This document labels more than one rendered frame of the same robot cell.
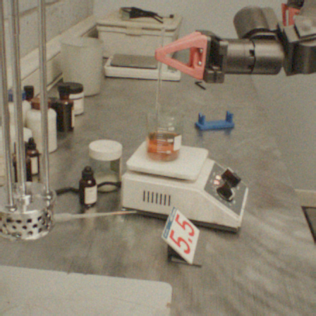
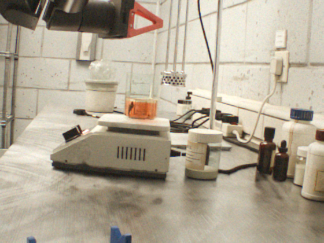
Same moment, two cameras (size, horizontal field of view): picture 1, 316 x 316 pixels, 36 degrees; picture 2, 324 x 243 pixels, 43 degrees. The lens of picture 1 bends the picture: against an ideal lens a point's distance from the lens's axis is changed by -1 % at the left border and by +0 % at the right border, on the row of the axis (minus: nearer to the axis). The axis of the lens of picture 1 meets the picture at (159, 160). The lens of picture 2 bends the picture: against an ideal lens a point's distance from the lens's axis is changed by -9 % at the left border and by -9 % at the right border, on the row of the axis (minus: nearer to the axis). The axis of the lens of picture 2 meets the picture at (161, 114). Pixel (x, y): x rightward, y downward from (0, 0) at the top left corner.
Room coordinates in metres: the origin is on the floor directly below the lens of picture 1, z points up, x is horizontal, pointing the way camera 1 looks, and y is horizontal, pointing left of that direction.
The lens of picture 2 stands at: (1.53, -0.16, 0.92)
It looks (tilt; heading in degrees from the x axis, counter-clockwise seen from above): 5 degrees down; 166
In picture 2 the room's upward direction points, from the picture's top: 5 degrees clockwise
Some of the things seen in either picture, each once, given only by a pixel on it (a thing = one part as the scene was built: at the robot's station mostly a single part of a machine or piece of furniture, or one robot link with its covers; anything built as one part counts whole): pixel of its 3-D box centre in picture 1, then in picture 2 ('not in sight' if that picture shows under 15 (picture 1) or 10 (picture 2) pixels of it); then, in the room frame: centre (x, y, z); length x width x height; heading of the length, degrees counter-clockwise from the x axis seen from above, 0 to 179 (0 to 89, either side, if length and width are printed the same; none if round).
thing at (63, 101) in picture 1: (64, 106); not in sight; (1.10, 0.23, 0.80); 0.04 x 0.04 x 0.11
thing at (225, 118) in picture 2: not in sight; (227, 118); (0.28, 0.36, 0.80); 0.07 x 0.04 x 0.02; 87
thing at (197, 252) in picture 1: (186, 235); not in sight; (0.63, -0.05, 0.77); 0.09 x 0.06 x 0.04; 170
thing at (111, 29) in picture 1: (141, 34); not in sight; (2.06, 0.11, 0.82); 0.37 x 0.31 x 0.14; 174
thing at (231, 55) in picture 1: (227, 56); (98, 17); (0.80, -0.10, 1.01); 0.10 x 0.07 x 0.07; 13
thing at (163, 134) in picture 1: (162, 135); (143, 97); (0.77, 0.00, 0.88); 0.07 x 0.06 x 0.08; 93
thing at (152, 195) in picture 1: (181, 184); (118, 145); (0.77, -0.04, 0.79); 0.22 x 0.13 x 0.08; 77
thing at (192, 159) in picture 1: (168, 159); (134, 121); (0.77, -0.02, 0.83); 0.12 x 0.12 x 0.01; 77
